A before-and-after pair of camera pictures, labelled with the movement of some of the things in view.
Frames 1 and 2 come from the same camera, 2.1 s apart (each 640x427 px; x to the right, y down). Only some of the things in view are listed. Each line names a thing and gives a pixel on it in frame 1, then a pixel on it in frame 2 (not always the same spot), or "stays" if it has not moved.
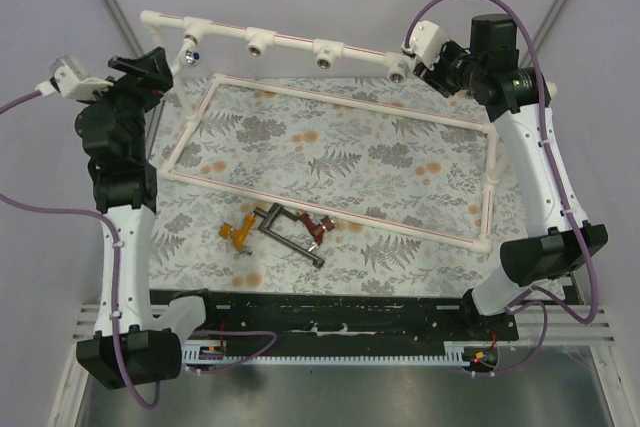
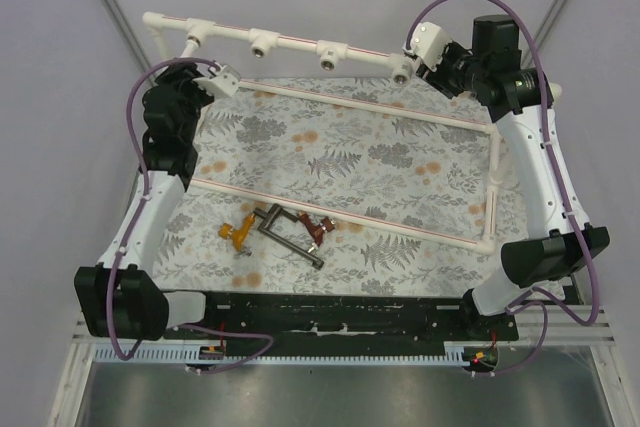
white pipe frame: (263, 42) stays
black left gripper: (145, 73) to (187, 81)
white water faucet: (187, 55) stays
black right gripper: (435, 76) stays
